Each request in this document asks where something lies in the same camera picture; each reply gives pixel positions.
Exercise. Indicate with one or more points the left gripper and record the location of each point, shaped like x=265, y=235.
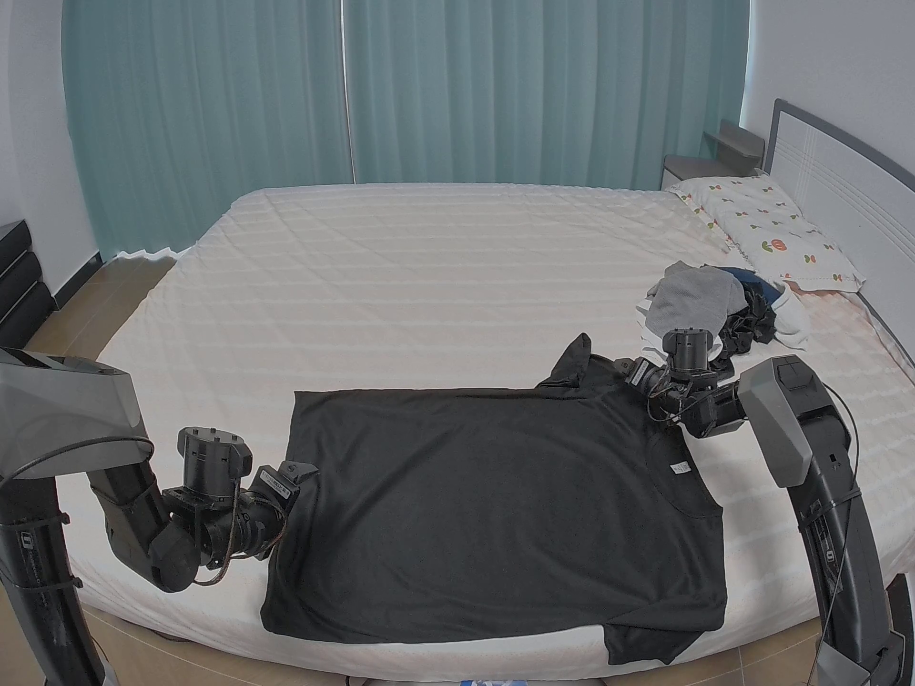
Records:
x=275, y=497

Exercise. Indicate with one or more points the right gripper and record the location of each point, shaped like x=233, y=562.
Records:
x=643, y=376

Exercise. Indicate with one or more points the black T-shirt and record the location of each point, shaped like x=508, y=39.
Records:
x=486, y=497

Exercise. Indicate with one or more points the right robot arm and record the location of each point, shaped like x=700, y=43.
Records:
x=786, y=419

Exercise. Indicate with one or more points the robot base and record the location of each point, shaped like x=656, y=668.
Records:
x=493, y=682

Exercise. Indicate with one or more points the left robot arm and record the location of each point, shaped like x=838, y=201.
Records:
x=129, y=519

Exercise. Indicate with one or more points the pile of clothes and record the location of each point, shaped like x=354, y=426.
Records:
x=693, y=297

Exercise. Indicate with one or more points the bed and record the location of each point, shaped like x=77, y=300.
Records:
x=429, y=276

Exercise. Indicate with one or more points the white printed pillow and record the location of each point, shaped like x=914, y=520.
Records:
x=772, y=233

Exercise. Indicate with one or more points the grey bedside table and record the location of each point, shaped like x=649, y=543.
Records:
x=708, y=165

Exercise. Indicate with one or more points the blue-green curtain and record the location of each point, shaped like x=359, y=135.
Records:
x=200, y=97
x=536, y=68

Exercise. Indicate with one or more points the black chest of drawers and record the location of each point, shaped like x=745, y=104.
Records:
x=21, y=283

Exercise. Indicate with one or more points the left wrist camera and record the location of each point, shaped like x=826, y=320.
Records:
x=243, y=465

